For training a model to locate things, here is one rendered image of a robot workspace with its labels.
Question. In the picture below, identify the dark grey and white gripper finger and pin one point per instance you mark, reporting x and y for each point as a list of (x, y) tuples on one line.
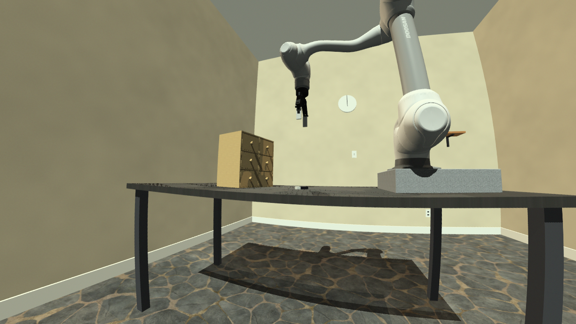
[(298, 105), (305, 114)]

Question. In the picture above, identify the tan wooden chest of drawers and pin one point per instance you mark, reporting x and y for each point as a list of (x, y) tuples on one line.
[(229, 159)]

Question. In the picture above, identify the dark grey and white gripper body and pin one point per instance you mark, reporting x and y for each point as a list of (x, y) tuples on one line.
[(304, 92)]

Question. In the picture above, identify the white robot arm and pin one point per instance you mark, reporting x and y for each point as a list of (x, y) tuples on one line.
[(423, 120)]

